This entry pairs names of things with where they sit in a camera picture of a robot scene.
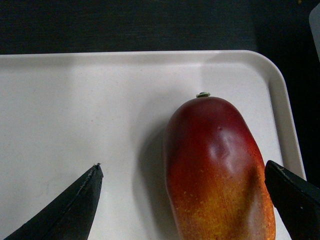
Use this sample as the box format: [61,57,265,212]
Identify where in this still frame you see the dark red yellow mango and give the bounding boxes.
[162,93,276,240]

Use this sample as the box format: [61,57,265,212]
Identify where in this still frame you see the white checkout scale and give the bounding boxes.
[308,3,320,59]

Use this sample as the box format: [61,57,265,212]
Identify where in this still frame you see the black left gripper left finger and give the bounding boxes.
[6,163,103,240]

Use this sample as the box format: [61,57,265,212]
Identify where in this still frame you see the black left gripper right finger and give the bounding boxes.
[264,160,320,240]

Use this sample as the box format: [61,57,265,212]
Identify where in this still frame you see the beige plastic tray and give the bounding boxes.
[0,50,306,240]

